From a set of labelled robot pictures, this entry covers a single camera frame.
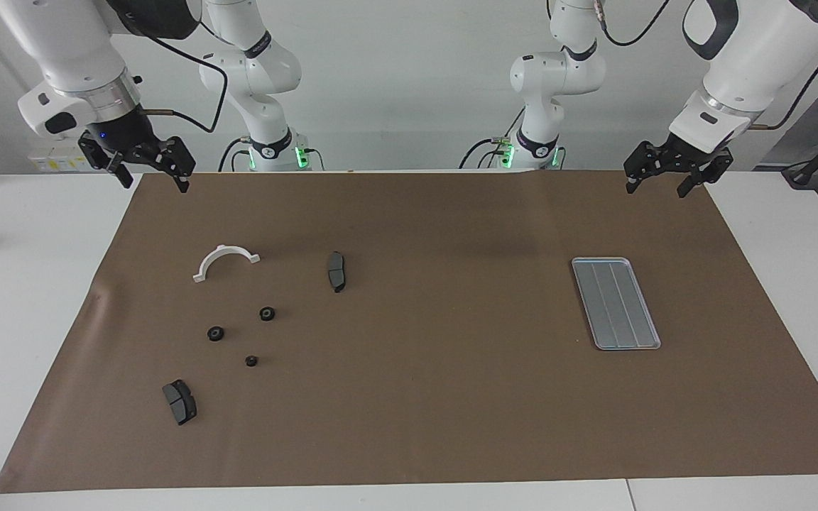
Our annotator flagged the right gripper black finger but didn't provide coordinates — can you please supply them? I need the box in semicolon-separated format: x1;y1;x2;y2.
80;133;133;189
158;138;195;193

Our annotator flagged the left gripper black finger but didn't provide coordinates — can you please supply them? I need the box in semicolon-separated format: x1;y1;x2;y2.
624;141;667;194
677;149;734;198

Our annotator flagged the silver ribbed metal tray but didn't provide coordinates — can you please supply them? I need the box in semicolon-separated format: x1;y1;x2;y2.
571;257;662;351

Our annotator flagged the long slim grey brake pad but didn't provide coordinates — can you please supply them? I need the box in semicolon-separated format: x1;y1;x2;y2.
327;251;347;294

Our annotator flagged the short wide grey brake pad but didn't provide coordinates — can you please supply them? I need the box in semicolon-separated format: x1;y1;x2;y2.
162;379;198;426

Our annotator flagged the brown paper table mat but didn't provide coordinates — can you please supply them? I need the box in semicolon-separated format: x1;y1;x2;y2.
0;169;818;494

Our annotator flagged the black right base cable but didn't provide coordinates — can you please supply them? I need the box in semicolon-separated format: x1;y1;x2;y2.
219;138;248;172

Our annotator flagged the black base cable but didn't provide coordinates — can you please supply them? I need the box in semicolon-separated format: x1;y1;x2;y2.
219;138;248;172
459;137;508;170

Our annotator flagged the white wall socket box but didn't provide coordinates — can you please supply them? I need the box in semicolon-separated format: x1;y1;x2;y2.
28;138;97;173

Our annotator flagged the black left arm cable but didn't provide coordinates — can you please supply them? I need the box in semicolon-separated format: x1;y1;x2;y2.
748;21;818;132

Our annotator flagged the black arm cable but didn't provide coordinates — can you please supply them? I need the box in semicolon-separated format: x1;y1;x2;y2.
748;21;818;132
141;28;229;134

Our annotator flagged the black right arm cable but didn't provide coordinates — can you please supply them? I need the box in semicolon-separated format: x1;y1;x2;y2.
141;28;229;134

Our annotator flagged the white curved plastic bracket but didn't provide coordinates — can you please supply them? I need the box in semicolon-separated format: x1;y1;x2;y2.
192;244;261;284

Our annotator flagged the black left base cable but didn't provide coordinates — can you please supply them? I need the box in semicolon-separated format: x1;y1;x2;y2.
459;137;508;170

